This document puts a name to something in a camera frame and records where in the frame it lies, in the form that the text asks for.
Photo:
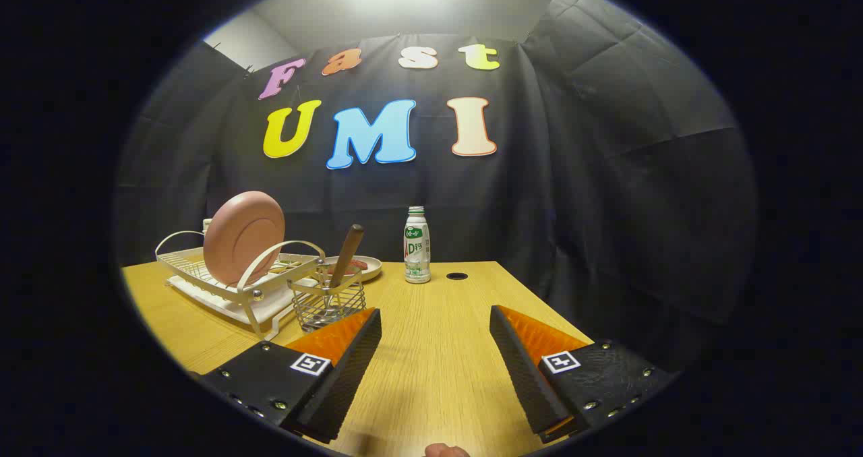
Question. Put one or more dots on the black backdrop cloth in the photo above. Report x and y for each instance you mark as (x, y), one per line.
(573, 207)

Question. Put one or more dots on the black table grommet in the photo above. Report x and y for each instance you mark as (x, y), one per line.
(457, 276)

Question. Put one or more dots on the white drip tray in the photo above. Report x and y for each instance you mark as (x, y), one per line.
(222, 307)

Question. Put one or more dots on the white toaster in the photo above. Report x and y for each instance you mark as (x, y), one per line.
(207, 226)

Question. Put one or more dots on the white drink bottle green cap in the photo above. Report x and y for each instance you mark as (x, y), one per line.
(417, 248)

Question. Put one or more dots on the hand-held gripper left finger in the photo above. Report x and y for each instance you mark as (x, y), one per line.
(350, 369)

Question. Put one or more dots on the beige round plate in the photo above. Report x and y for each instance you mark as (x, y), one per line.
(372, 268)

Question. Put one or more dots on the pink plate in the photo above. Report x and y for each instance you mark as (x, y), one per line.
(243, 238)

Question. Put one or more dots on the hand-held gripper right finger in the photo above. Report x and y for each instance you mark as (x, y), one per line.
(526, 369)

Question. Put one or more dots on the raw red meat piece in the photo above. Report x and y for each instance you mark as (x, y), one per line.
(357, 265)

